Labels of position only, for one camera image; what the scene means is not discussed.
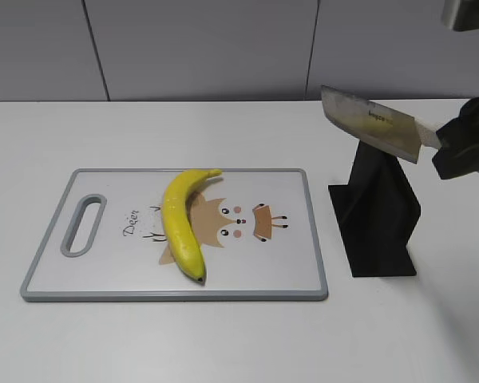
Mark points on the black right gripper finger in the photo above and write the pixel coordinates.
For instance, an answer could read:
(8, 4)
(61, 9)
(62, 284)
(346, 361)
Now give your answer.
(459, 138)

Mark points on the white-handled kitchen knife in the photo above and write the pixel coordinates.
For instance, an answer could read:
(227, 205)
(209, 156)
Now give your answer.
(382, 127)

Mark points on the yellow plastic banana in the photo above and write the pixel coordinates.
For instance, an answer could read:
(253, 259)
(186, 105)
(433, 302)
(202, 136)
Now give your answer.
(178, 231)

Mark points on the black knife stand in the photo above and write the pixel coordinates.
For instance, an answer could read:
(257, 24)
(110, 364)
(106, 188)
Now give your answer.
(376, 212)

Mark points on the white grey-rimmed cutting board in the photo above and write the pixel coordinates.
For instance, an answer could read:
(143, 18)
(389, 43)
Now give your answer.
(105, 242)

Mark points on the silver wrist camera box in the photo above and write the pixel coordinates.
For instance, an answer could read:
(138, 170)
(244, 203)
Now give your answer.
(461, 15)

